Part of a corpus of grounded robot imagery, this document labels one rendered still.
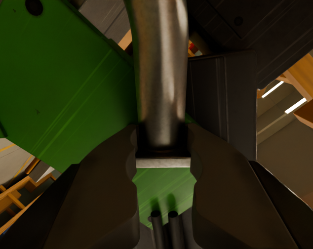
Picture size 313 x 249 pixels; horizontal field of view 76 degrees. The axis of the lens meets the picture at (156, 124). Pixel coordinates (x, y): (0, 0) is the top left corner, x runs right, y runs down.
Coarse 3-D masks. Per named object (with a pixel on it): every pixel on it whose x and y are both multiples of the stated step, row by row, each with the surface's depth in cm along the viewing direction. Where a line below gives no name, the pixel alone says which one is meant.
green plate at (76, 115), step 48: (48, 0) 12; (0, 48) 13; (48, 48) 13; (96, 48) 13; (0, 96) 14; (48, 96) 14; (96, 96) 14; (48, 144) 16; (96, 144) 16; (144, 192) 19; (192, 192) 18
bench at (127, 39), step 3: (129, 30) 82; (129, 33) 85; (126, 36) 85; (129, 36) 88; (123, 39) 85; (126, 39) 88; (129, 39) 90; (120, 42) 86; (123, 42) 88; (126, 42) 91; (129, 42) 94; (120, 45) 88; (123, 45) 91; (126, 45) 94; (123, 48) 94
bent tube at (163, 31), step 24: (144, 0) 9; (168, 0) 9; (144, 24) 9; (168, 24) 9; (144, 48) 10; (168, 48) 10; (144, 72) 10; (168, 72) 10; (144, 96) 11; (168, 96) 11; (144, 120) 12; (168, 120) 11; (144, 144) 13; (168, 144) 12
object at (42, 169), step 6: (126, 48) 25; (132, 48) 25; (132, 54) 25; (36, 162) 33; (42, 162) 32; (30, 168) 33; (36, 168) 33; (42, 168) 33; (48, 168) 33; (30, 174) 34; (36, 174) 33; (42, 174) 33; (36, 180) 34
